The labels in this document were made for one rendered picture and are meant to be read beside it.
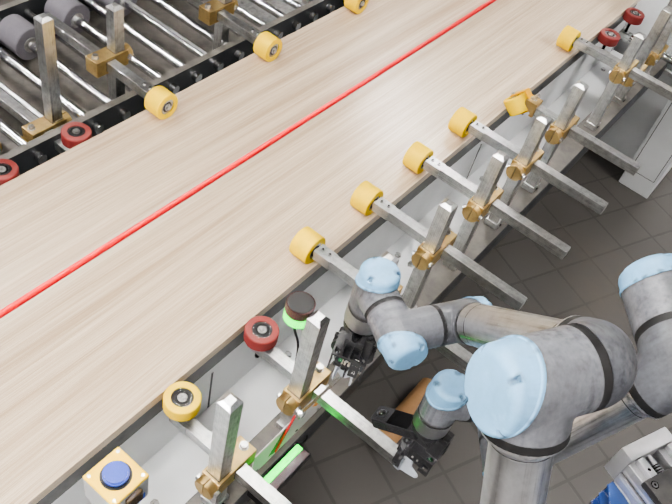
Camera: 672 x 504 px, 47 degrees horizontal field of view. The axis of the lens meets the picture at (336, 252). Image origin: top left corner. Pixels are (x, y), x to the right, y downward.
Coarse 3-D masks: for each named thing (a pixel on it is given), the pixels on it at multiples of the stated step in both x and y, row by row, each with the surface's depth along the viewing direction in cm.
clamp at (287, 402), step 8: (320, 376) 177; (328, 376) 179; (288, 384) 174; (312, 384) 175; (320, 384) 177; (288, 392) 173; (312, 392) 175; (280, 400) 172; (288, 400) 172; (296, 400) 172; (304, 400) 174; (280, 408) 174; (288, 408) 172; (296, 408) 173
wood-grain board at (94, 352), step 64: (384, 0) 286; (448, 0) 294; (512, 0) 303; (576, 0) 313; (640, 0) 329; (256, 64) 245; (320, 64) 252; (384, 64) 258; (448, 64) 266; (512, 64) 273; (128, 128) 215; (192, 128) 220; (256, 128) 225; (320, 128) 231; (384, 128) 236; (0, 192) 192; (64, 192) 195; (128, 192) 199; (256, 192) 208; (320, 192) 213; (384, 192) 217; (0, 256) 179; (64, 256) 182; (128, 256) 186; (192, 256) 189; (256, 256) 193; (0, 320) 168; (64, 320) 171; (128, 320) 174; (192, 320) 177; (0, 384) 158; (64, 384) 161; (128, 384) 164; (0, 448) 150; (64, 448) 152
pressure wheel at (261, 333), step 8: (256, 320) 180; (264, 320) 180; (272, 320) 181; (248, 328) 178; (256, 328) 179; (264, 328) 178; (272, 328) 179; (248, 336) 176; (256, 336) 177; (264, 336) 177; (272, 336) 178; (248, 344) 178; (256, 344) 176; (264, 344) 176; (272, 344) 178
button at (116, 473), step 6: (114, 462) 118; (120, 462) 118; (108, 468) 117; (114, 468) 117; (120, 468) 117; (126, 468) 117; (102, 474) 116; (108, 474) 116; (114, 474) 116; (120, 474) 117; (126, 474) 117; (108, 480) 116; (114, 480) 116; (120, 480) 116; (126, 480) 116; (114, 486) 116
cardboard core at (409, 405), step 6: (426, 378) 280; (420, 384) 278; (426, 384) 277; (414, 390) 276; (420, 390) 275; (408, 396) 274; (414, 396) 273; (420, 396) 273; (402, 402) 272; (408, 402) 271; (414, 402) 271; (396, 408) 271; (402, 408) 269; (408, 408) 269; (414, 408) 270; (384, 432) 261; (390, 432) 262; (390, 438) 261; (396, 438) 262
